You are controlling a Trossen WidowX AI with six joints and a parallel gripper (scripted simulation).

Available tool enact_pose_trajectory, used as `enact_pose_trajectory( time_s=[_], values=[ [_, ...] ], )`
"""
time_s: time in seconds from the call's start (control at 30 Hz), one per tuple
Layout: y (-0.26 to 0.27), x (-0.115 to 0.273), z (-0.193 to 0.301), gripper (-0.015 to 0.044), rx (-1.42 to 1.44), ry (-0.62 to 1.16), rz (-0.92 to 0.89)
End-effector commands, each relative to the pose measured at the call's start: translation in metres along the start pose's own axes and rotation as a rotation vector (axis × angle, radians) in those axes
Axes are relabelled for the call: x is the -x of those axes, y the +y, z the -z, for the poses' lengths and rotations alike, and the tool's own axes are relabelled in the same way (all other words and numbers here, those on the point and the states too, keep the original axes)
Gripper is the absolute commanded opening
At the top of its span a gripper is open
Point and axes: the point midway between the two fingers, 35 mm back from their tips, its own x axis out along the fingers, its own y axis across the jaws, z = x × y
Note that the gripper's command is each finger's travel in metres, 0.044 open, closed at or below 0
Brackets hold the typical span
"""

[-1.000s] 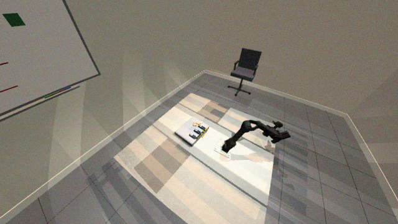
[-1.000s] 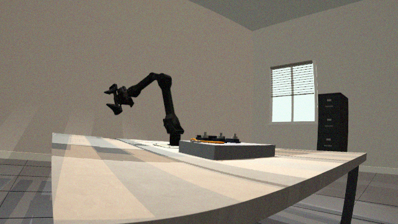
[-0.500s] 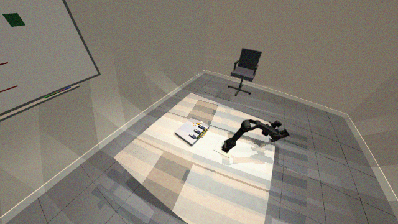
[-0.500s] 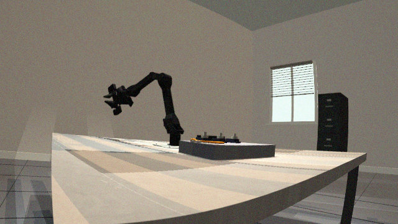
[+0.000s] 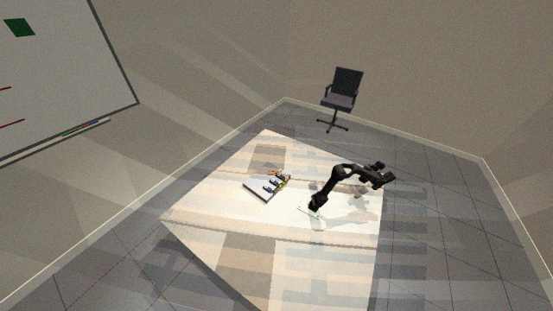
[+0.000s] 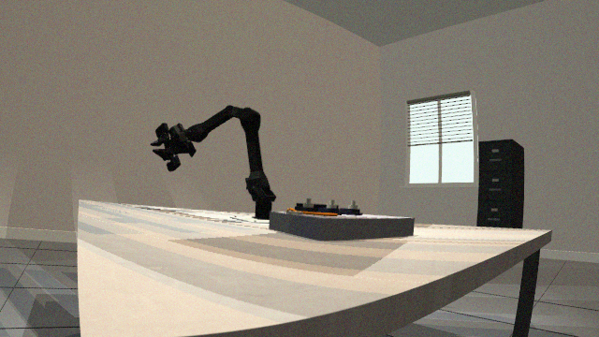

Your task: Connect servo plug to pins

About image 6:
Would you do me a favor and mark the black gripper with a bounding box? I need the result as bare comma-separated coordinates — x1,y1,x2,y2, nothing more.
151,123,183,171

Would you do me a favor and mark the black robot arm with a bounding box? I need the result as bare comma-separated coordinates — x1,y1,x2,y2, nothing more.
169,105,276,220

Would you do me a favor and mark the black pin header strip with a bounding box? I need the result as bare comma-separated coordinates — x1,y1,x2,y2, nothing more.
297,203,327,211

